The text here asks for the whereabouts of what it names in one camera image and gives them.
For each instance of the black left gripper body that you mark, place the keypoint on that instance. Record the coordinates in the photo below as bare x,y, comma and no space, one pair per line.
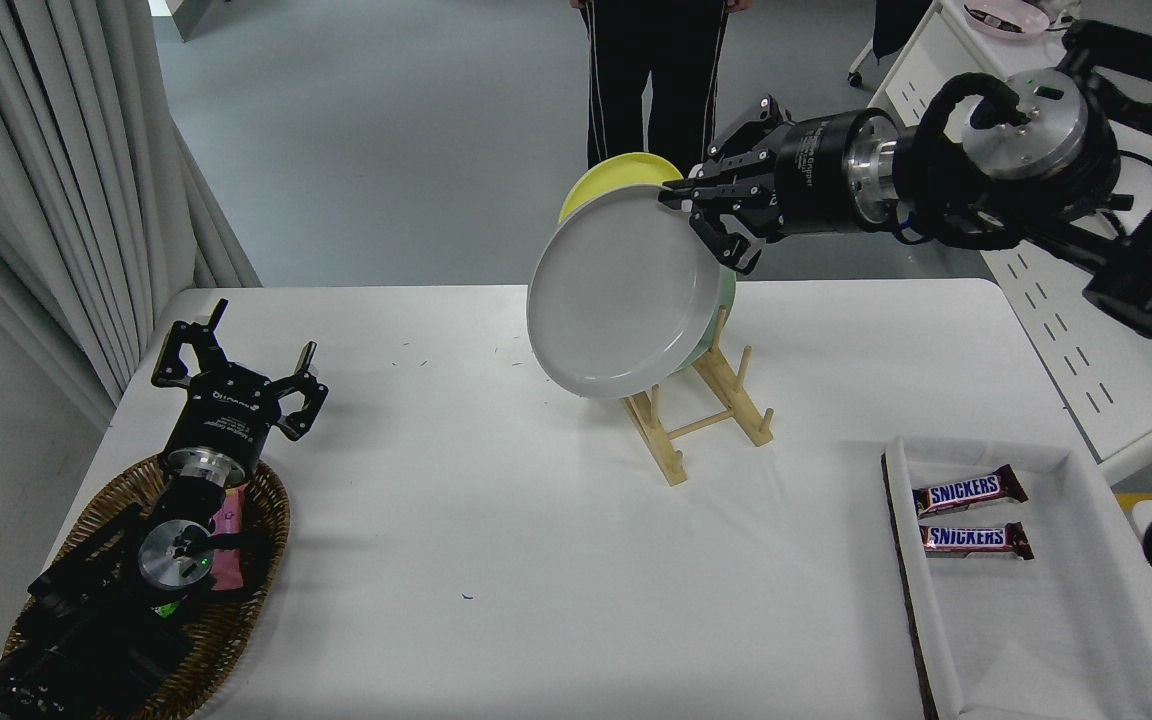
226,415

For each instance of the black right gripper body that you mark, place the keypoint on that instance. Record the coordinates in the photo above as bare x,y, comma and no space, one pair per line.
821,175

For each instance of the grey plate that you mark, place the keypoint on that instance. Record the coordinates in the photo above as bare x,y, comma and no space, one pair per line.
616,295

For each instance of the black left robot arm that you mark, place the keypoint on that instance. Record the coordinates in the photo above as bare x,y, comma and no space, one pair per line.
86,620

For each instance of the pale green plate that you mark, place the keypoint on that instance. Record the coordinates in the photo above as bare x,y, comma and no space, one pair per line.
721,310

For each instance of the yellow plate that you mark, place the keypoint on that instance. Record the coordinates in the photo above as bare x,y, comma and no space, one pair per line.
616,175

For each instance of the wooden plate rack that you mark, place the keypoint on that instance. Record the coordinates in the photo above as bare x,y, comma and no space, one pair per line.
671,440

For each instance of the person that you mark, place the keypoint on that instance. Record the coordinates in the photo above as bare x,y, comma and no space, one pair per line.
651,80

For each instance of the pink snack packet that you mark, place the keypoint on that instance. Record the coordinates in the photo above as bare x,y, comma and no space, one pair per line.
228,550

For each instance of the black garment on chair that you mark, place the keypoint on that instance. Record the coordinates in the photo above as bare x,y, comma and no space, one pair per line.
898,25

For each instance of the brown wicker basket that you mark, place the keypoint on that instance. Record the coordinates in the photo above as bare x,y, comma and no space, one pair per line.
246,610

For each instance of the pale grey curtain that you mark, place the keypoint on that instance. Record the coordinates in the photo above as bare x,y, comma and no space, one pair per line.
46,170

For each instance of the pink bowl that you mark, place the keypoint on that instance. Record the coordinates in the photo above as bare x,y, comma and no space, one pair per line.
1006,20

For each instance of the white desk with perforated panel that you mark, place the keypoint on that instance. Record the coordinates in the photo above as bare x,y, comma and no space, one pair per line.
1066,350

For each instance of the brown Snickers bar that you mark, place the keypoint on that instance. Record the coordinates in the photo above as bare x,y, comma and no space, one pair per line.
976,540
969,491

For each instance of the white tray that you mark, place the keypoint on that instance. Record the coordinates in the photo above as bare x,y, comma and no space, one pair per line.
1026,640

